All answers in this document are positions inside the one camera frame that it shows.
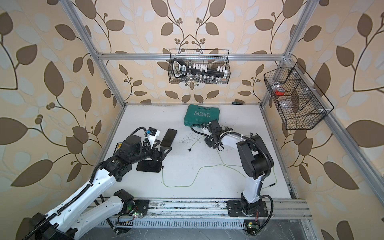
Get red item in right basket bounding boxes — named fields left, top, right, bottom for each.
left=272, top=84, right=286, bottom=97

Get aluminium frame post left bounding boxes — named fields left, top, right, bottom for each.
left=59, top=0, right=126, bottom=108

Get black wire basket wall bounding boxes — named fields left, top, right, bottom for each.
left=264, top=62, right=335, bottom=130
left=168, top=48, right=231, bottom=85

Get aluminium frame post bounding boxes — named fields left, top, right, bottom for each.
left=59, top=0, right=126, bottom=108
left=250, top=0, right=319, bottom=106

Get socket wrench set in basket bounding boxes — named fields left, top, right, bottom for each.
left=168, top=58, right=230, bottom=79

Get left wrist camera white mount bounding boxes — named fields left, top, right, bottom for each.
left=146, top=127, right=160, bottom=148

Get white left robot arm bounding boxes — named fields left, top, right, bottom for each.
left=24, top=135, right=172, bottom=240

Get black yellow battery pack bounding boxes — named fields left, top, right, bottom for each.
left=113, top=143, right=123, bottom=156

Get aluminium frame crossbar back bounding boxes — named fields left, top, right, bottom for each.
left=97, top=52, right=286, bottom=62

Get blue-edged black smartphone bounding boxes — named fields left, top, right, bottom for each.
left=161, top=129, right=178, bottom=147

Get green wired earphones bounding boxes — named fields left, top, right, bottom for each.
left=186, top=135, right=278, bottom=190
left=161, top=163, right=250, bottom=189

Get green plastic tool case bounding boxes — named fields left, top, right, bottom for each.
left=184, top=105, right=220, bottom=127

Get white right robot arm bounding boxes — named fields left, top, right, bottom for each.
left=201, top=120, right=274, bottom=216

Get black wire basket back wall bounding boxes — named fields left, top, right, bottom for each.
left=168, top=48, right=231, bottom=85

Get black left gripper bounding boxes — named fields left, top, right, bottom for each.
left=128, top=138, right=172, bottom=166

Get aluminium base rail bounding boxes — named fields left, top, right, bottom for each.
left=64, top=196, right=314, bottom=230

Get aluminium frame post right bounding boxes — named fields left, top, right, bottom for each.
left=250, top=0, right=319, bottom=106

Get black wire basket right wall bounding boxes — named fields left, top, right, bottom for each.
left=264, top=62, right=335, bottom=130

